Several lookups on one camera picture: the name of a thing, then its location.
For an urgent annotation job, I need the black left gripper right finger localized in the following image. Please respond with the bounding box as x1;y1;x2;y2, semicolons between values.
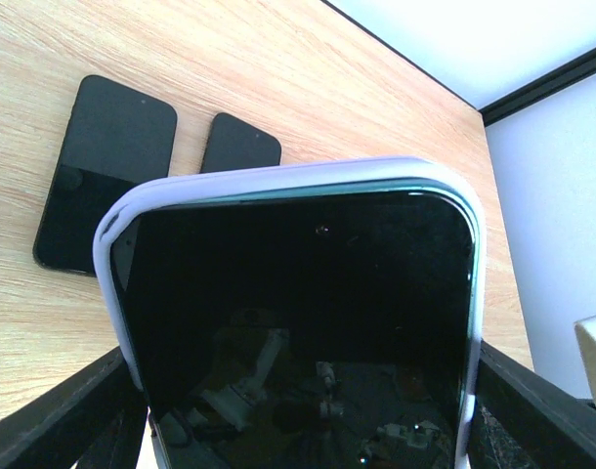
468;342;596;468

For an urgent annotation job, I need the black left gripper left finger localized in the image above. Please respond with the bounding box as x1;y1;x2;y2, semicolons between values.
0;348;147;468

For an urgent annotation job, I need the phone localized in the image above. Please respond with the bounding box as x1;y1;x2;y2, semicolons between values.
33;74;177;276
93;157;487;468

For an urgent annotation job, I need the black smartphone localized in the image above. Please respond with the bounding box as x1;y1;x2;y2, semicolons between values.
200;112;281;174

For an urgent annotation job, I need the black enclosure frame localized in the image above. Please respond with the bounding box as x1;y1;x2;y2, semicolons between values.
323;1;596;127

